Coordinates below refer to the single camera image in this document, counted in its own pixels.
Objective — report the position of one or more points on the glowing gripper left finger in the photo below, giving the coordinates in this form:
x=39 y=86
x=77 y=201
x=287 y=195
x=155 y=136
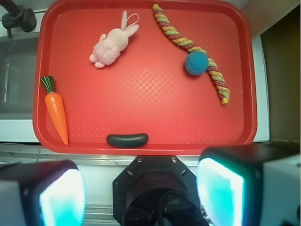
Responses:
x=50 y=193

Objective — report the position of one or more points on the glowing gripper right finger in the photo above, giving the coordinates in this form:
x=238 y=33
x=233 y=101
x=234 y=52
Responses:
x=250 y=185

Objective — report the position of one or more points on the blue yarn ball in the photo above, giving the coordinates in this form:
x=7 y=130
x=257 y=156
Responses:
x=196 y=63

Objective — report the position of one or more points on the orange toy carrot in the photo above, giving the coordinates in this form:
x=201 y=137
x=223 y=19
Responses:
x=55 y=108

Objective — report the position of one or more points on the black sausage-shaped toy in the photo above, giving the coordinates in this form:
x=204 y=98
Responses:
x=127 y=141

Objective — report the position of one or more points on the red plastic tray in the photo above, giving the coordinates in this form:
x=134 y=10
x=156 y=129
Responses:
x=147 y=89

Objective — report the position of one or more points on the grey metal sink basin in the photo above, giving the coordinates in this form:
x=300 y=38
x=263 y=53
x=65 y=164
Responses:
x=17 y=75

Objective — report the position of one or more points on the pink plush bunny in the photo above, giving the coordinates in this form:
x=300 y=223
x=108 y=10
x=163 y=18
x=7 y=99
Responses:
x=109 y=47

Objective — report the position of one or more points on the dark clamp knob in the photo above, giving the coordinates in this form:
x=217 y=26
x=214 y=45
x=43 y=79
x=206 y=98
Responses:
x=17 y=17

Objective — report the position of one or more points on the twisted multicolour rope toy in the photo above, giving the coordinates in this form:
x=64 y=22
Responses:
x=189 y=46

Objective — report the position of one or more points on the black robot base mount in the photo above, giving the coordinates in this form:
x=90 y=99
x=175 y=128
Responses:
x=157 y=191

